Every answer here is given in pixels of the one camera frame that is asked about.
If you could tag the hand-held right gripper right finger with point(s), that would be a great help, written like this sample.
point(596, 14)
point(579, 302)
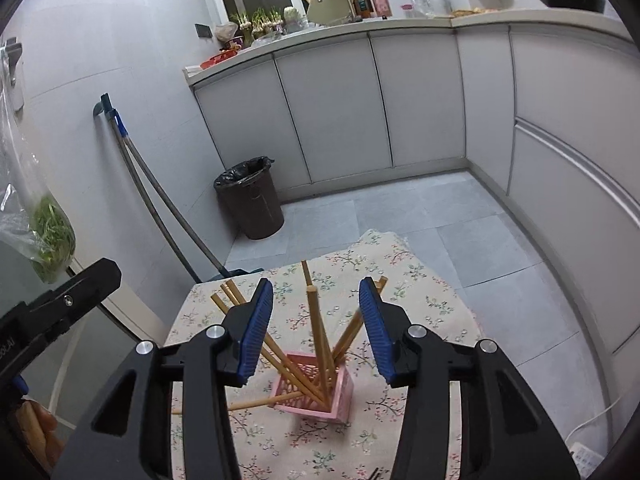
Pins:
point(375, 330)

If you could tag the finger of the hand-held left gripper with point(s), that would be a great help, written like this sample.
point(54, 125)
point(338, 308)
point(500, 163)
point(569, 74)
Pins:
point(85, 285)

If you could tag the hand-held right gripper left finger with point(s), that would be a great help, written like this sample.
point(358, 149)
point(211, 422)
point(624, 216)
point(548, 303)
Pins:
point(257, 330)

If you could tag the bunch of wooden chopsticks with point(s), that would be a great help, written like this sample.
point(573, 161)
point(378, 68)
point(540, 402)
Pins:
point(317, 330)

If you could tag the pink perforated utensil holder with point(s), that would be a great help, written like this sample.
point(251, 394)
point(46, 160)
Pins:
point(335, 400)

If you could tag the person's left hand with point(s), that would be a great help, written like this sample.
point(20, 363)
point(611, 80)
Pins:
point(37, 430)

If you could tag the plastic bag of greens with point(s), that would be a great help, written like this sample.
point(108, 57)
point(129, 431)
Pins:
point(50, 230)

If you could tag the brown trash bin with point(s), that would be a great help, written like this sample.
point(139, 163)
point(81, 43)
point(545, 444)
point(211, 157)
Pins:
point(255, 210)

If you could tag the floral tablecloth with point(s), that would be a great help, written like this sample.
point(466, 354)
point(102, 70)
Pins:
point(300, 450)

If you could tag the black trash bag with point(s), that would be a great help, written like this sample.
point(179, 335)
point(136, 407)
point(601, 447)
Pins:
point(240, 172)

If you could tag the white power strip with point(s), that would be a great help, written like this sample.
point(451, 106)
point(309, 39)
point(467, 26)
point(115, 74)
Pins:
point(585, 460)

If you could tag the white kitchen cabinet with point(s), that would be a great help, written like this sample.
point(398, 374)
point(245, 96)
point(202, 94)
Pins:
point(550, 110)

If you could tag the white plastic bag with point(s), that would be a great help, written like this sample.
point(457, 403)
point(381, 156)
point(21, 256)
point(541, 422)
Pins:
point(226, 31)

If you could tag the white countertop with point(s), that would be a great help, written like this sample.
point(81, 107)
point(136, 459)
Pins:
point(350, 27)

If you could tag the green sprouting plants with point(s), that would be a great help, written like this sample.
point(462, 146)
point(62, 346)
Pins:
point(260, 20)

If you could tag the brown bottle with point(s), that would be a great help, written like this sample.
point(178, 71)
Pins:
point(362, 6)

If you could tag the clear glass container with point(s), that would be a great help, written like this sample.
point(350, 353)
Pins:
point(421, 7)

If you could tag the dark wall hook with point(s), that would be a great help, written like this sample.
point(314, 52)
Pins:
point(102, 107)

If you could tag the black wall socket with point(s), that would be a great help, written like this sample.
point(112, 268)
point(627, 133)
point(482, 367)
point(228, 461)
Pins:
point(202, 30)

